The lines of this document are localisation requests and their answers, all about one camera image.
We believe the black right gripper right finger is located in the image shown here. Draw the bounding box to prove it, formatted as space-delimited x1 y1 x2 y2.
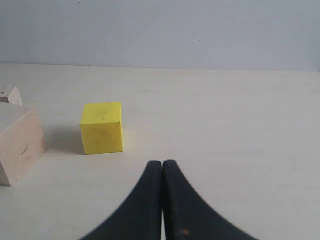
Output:
162 160 254 240

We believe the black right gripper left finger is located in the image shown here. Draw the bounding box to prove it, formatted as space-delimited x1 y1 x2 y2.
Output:
83 160 163 240

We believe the yellow cube block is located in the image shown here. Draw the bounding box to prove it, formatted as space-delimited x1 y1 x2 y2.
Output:
79 102 124 155

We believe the small wooden cube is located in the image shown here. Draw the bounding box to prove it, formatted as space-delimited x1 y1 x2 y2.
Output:
0 84 24 106

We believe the large wooden block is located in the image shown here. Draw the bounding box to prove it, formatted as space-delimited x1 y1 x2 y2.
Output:
0 102 47 187

